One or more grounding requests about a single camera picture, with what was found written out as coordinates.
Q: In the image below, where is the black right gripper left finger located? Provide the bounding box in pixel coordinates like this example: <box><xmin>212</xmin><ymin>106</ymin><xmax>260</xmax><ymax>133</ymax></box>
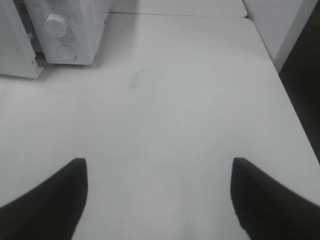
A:
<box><xmin>0</xmin><ymin>158</ymin><xmax>88</xmax><ymax>240</ymax></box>

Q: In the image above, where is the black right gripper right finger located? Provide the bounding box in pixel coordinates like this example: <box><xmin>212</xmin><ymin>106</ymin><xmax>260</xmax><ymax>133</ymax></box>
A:
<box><xmin>230</xmin><ymin>157</ymin><xmax>320</xmax><ymax>240</ymax></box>

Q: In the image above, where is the round white door button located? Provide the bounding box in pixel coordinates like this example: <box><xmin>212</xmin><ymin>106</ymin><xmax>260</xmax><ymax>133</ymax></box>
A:
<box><xmin>57</xmin><ymin>45</ymin><xmax>77</xmax><ymax>60</ymax></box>

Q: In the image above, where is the white microwave door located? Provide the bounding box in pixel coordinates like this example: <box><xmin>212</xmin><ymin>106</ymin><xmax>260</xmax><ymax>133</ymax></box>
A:
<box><xmin>0</xmin><ymin>0</ymin><xmax>43</xmax><ymax>79</ymax></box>

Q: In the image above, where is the white timer knob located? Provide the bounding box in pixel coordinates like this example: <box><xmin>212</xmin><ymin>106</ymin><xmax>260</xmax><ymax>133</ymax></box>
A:
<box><xmin>44</xmin><ymin>14</ymin><xmax>69</xmax><ymax>38</ymax></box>

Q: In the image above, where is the white microwave oven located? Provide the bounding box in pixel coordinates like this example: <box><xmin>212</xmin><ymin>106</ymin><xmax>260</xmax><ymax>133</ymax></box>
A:
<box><xmin>14</xmin><ymin>0</ymin><xmax>111</xmax><ymax>65</ymax></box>

